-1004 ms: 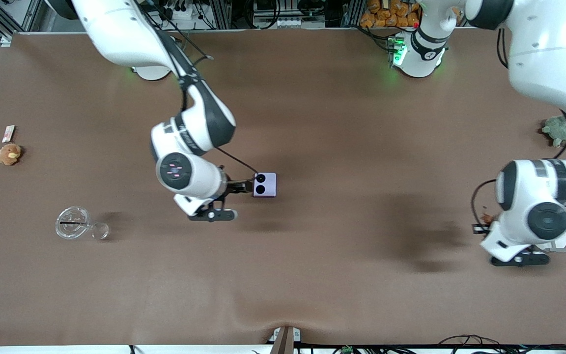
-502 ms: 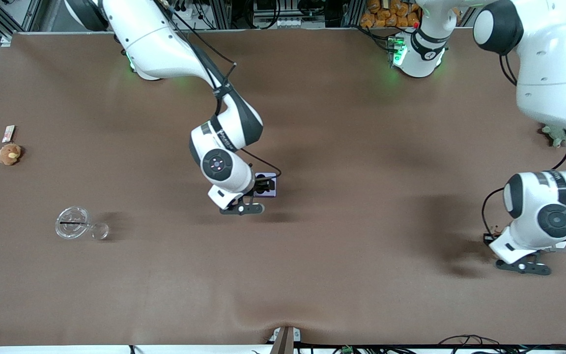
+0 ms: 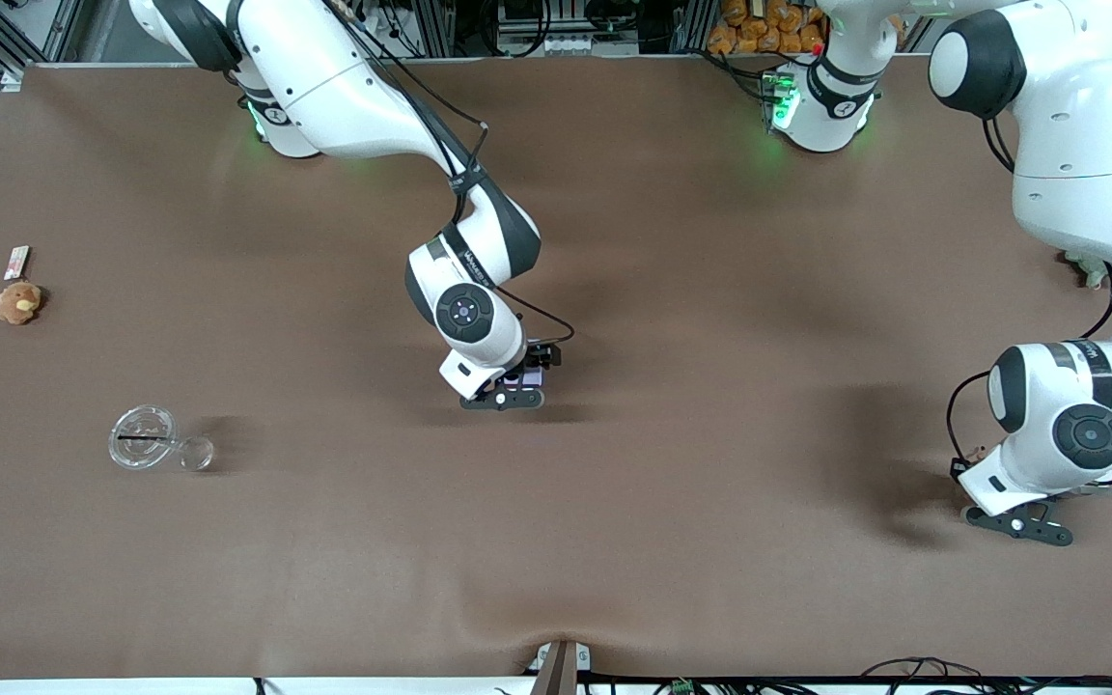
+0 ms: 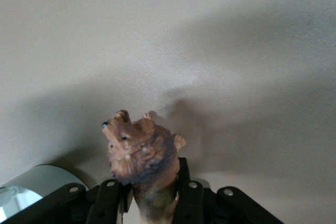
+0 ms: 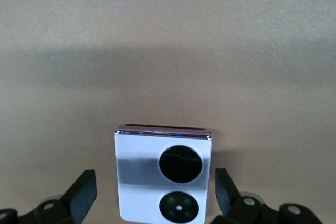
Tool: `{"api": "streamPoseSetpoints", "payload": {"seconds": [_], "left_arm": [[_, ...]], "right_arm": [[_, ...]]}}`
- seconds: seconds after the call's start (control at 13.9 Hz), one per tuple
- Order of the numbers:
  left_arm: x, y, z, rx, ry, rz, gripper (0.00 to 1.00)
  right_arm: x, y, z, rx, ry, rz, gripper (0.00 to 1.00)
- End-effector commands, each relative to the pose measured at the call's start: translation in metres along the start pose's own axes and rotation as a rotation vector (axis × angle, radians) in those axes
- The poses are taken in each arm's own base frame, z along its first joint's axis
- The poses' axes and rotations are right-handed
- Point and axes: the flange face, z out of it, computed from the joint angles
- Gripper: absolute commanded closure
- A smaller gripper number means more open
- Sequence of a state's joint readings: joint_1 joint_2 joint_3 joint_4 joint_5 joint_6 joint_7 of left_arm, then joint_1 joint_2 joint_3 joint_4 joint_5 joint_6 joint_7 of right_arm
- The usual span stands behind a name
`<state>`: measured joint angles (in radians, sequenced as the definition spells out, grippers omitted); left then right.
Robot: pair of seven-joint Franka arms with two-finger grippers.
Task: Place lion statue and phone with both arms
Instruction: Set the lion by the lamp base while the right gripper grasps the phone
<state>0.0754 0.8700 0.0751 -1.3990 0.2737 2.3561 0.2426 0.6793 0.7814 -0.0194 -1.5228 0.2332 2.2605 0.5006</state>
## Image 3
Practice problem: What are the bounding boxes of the green plush turtle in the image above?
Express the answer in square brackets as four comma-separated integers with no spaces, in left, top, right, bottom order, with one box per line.
[1061,249,1112,291]

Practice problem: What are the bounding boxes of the orange snack bag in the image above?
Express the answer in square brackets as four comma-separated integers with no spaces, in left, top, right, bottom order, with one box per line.
[708,0,827,56]

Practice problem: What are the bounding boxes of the clear round plastic lid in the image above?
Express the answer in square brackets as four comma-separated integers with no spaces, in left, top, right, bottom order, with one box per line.
[109,404,179,472]

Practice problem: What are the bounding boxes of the brown plush toy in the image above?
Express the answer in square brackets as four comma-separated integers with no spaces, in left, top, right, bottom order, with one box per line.
[0,280,43,325]

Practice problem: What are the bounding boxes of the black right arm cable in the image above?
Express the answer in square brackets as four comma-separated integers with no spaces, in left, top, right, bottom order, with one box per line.
[324,0,577,348]

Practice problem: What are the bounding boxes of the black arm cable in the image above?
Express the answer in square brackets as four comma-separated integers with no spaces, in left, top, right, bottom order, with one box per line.
[945,370,1001,474]
[324,0,577,348]

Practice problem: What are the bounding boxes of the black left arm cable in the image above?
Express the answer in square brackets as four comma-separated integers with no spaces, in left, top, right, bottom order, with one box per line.
[945,370,1001,474]

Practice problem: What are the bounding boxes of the black floor cable bundle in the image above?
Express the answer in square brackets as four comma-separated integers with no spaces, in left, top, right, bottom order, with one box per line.
[860,656,1112,695]

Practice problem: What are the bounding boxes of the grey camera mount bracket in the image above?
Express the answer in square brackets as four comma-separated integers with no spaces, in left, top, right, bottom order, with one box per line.
[527,640,592,695]

